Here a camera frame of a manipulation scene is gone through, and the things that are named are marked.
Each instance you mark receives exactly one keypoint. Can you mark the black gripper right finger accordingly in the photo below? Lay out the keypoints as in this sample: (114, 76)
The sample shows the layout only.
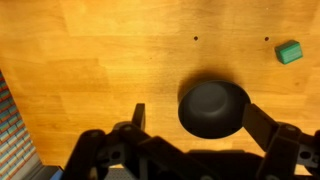
(261, 125)

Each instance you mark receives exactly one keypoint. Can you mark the green rectangular block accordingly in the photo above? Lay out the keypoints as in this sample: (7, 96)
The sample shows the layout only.
(288, 51)

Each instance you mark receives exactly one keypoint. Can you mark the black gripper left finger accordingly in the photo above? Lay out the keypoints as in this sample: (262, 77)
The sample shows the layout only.
(139, 116)

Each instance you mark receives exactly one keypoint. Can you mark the black bowl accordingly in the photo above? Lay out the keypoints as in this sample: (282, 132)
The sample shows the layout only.
(213, 110)

